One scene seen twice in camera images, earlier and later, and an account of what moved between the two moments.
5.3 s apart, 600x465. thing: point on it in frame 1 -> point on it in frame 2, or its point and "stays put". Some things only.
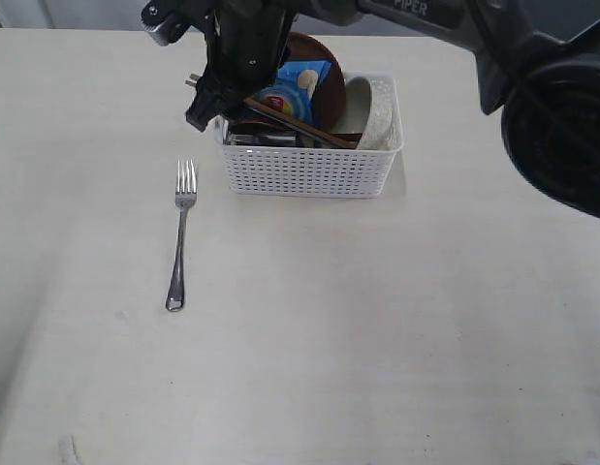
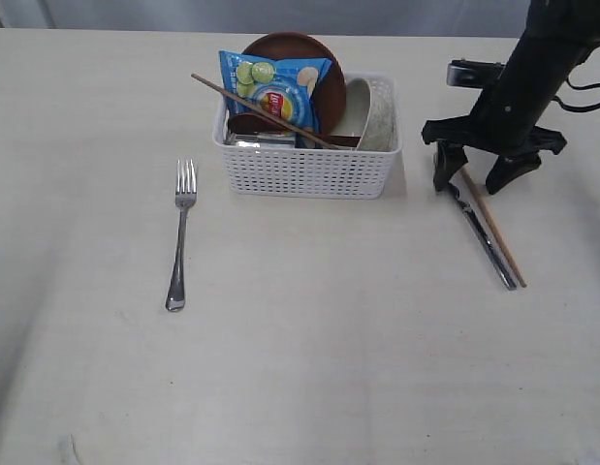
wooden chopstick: (300, 124) -> (493, 227)
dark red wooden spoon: (262, 124) stays put
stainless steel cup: (252, 138) stays put
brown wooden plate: (329, 98) stays put
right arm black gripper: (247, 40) -> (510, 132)
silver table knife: (290, 125) -> (487, 237)
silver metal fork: (186, 190) stays put
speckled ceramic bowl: (371, 109) stays put
